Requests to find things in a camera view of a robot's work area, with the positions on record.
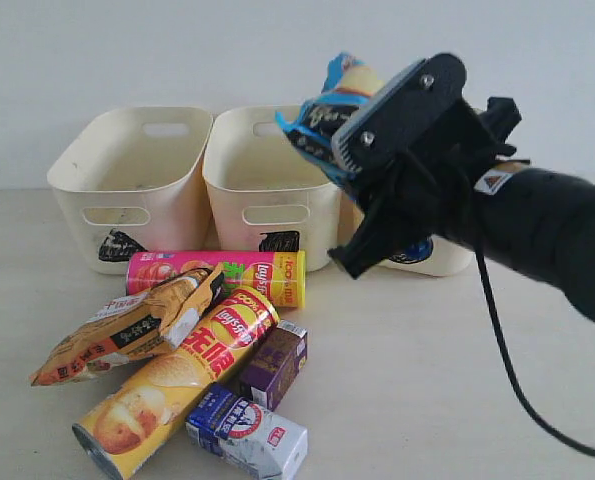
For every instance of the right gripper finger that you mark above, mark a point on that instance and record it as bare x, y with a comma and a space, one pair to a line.
399, 113
377, 236

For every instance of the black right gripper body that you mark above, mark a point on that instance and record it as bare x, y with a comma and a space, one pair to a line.
433, 183

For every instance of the blue black snack bag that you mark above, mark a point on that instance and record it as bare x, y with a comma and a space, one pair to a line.
349, 84

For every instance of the orange snack bag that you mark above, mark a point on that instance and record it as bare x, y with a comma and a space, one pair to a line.
132, 328

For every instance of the yellow Lays chips can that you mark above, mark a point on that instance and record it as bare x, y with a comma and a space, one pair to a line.
129, 426

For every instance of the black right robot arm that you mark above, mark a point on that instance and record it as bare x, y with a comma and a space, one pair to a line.
561, 209

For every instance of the cream bin circle mark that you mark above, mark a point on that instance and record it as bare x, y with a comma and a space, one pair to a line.
433, 256

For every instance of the pink Lays chips can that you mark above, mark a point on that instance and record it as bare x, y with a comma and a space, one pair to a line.
280, 276

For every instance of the cream bin square mark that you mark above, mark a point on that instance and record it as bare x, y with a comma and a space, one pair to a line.
263, 195

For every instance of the purple drink carton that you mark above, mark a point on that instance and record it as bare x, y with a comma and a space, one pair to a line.
272, 370

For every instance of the blue white milk carton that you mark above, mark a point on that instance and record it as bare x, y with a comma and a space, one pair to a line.
247, 435

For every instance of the cream bin triangle mark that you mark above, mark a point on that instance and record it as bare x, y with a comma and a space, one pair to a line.
133, 177

